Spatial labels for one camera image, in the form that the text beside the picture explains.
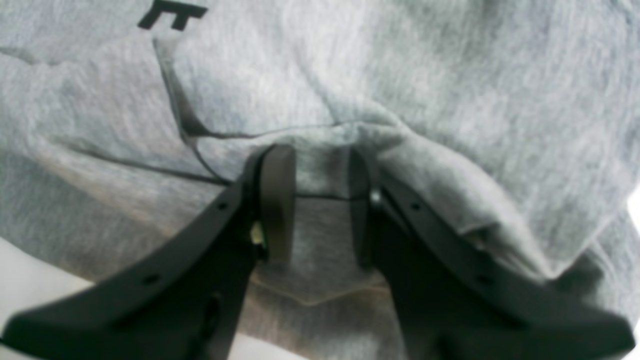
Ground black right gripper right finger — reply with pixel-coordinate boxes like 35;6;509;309
348;147;636;360

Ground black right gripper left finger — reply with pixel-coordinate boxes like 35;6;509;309
2;145;297;360

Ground grey T-shirt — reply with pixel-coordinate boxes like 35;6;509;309
0;0;639;360

